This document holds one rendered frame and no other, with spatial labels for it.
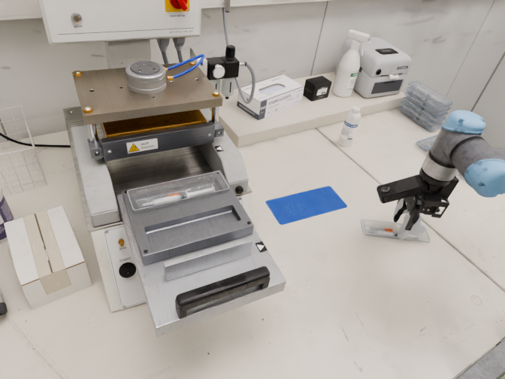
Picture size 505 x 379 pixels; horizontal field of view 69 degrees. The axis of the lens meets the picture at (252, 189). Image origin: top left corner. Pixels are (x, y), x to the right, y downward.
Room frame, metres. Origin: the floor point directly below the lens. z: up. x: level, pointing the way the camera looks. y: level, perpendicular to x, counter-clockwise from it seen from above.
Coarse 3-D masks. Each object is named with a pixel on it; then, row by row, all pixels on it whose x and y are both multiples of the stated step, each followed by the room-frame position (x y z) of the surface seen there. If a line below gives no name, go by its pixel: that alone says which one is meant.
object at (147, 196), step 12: (180, 180) 0.54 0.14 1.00; (192, 180) 0.54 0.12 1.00; (204, 180) 0.55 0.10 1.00; (216, 180) 0.55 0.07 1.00; (132, 192) 0.49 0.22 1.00; (144, 192) 0.49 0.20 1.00; (156, 192) 0.49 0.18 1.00; (168, 192) 0.50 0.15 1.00; (180, 192) 0.50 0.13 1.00; (192, 192) 0.51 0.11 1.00; (204, 192) 0.51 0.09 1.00; (132, 204) 0.46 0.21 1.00; (144, 204) 0.46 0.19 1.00; (156, 204) 0.46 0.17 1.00
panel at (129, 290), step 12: (108, 228) 0.46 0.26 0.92; (120, 228) 0.47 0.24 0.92; (108, 240) 0.45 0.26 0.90; (120, 240) 0.45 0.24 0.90; (108, 252) 0.43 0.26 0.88; (120, 252) 0.44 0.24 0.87; (120, 264) 0.43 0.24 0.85; (132, 264) 0.44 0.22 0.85; (120, 276) 0.42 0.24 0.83; (132, 276) 0.43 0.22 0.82; (120, 288) 0.41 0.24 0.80; (132, 288) 0.42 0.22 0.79; (120, 300) 0.39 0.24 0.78; (132, 300) 0.40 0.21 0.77; (144, 300) 0.41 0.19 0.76
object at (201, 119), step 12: (120, 120) 0.63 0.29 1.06; (132, 120) 0.64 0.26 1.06; (144, 120) 0.64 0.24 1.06; (156, 120) 0.65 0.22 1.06; (168, 120) 0.65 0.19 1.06; (180, 120) 0.66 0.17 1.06; (192, 120) 0.67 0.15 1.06; (204, 120) 0.68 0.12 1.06; (108, 132) 0.58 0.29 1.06; (120, 132) 0.59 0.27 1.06; (132, 132) 0.60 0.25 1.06
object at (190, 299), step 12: (240, 276) 0.33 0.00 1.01; (252, 276) 0.34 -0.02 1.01; (264, 276) 0.34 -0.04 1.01; (204, 288) 0.30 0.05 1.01; (216, 288) 0.31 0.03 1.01; (228, 288) 0.31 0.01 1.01; (240, 288) 0.32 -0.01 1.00; (264, 288) 0.34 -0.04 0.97; (180, 300) 0.28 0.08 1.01; (192, 300) 0.28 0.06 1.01; (204, 300) 0.29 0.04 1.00; (180, 312) 0.27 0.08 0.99
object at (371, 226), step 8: (368, 224) 0.73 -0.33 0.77; (376, 224) 0.74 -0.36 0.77; (384, 224) 0.74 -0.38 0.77; (392, 224) 0.74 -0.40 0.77; (400, 224) 0.75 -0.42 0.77; (368, 232) 0.70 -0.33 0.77; (376, 232) 0.70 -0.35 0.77; (384, 232) 0.71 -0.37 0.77; (392, 232) 0.71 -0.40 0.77; (424, 232) 0.73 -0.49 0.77
